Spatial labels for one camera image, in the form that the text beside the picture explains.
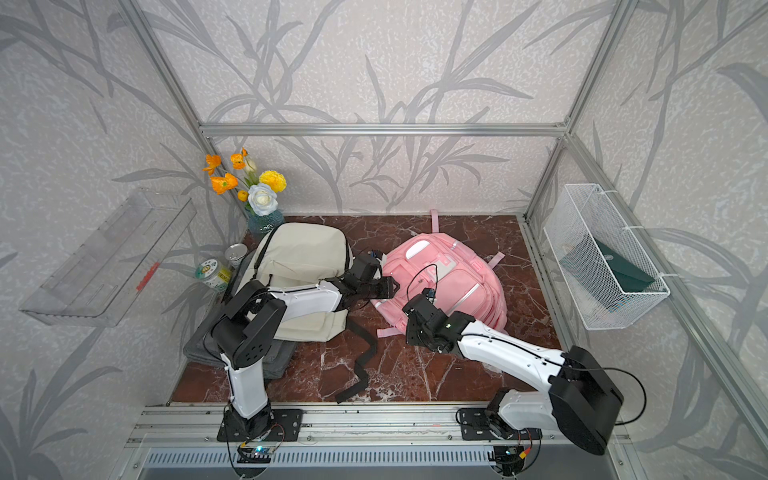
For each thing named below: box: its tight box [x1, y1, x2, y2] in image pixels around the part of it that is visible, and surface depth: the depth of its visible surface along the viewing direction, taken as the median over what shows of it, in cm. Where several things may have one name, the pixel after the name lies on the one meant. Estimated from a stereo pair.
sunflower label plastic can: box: [195, 258, 232, 292], surface depth 98 cm
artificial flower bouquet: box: [202, 148, 287, 217], surface depth 84 cm
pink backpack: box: [371, 210, 509, 338], surface depth 100 cm
